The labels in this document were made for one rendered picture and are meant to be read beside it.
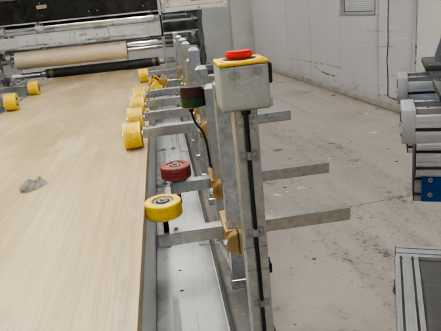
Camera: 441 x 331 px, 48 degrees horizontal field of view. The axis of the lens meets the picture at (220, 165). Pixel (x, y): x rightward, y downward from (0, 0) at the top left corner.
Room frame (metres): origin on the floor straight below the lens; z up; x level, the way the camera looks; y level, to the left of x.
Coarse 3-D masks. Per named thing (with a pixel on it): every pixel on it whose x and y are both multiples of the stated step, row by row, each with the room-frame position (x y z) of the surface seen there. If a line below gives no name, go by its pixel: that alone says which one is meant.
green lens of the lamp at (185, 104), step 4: (180, 100) 1.22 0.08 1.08; (184, 100) 1.21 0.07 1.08; (188, 100) 1.20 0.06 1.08; (192, 100) 1.20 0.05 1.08; (196, 100) 1.20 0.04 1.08; (200, 100) 1.21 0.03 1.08; (204, 100) 1.23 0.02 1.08; (184, 104) 1.21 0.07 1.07; (188, 104) 1.20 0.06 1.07; (192, 104) 1.20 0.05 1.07; (196, 104) 1.20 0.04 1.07; (200, 104) 1.21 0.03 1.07; (204, 104) 1.22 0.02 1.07
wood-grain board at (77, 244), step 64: (0, 128) 2.04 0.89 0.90; (64, 128) 1.90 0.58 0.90; (0, 192) 1.20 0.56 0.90; (64, 192) 1.15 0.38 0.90; (128, 192) 1.10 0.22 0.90; (0, 256) 0.83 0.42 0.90; (64, 256) 0.80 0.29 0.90; (128, 256) 0.78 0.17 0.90; (0, 320) 0.62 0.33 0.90; (64, 320) 0.61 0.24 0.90; (128, 320) 0.59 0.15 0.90
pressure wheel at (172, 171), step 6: (168, 162) 1.29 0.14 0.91; (174, 162) 1.27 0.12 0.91; (180, 162) 1.29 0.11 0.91; (186, 162) 1.27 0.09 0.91; (162, 168) 1.24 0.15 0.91; (168, 168) 1.24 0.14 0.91; (174, 168) 1.23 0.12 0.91; (180, 168) 1.23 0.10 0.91; (186, 168) 1.24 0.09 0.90; (162, 174) 1.25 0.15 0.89; (168, 174) 1.23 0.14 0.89; (174, 174) 1.23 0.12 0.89; (180, 174) 1.23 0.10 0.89; (186, 174) 1.24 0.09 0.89; (168, 180) 1.23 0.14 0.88; (174, 180) 1.23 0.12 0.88; (180, 180) 1.23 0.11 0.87
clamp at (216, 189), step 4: (208, 168) 1.32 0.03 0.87; (208, 172) 1.29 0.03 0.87; (212, 176) 1.24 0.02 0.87; (212, 180) 1.21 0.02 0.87; (216, 180) 1.21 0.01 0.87; (220, 180) 1.21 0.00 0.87; (212, 184) 1.21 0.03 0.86; (216, 184) 1.19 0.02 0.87; (220, 184) 1.19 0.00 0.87; (212, 188) 1.20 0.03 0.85; (216, 188) 1.19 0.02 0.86; (220, 188) 1.19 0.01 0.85; (212, 192) 1.20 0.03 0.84; (216, 192) 1.19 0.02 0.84; (220, 192) 1.19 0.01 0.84; (216, 196) 1.19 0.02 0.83; (220, 196) 1.19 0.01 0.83
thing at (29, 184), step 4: (28, 180) 1.21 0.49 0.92; (32, 180) 1.22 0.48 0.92; (36, 180) 1.23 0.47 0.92; (40, 180) 1.23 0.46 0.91; (44, 180) 1.24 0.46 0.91; (24, 184) 1.20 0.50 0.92; (28, 184) 1.21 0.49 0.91; (32, 184) 1.22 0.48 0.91; (36, 184) 1.20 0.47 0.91; (40, 184) 1.22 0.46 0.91; (44, 184) 1.22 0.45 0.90; (20, 188) 1.20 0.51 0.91; (24, 188) 1.18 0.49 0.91; (28, 188) 1.18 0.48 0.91; (32, 188) 1.19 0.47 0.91; (36, 188) 1.19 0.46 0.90
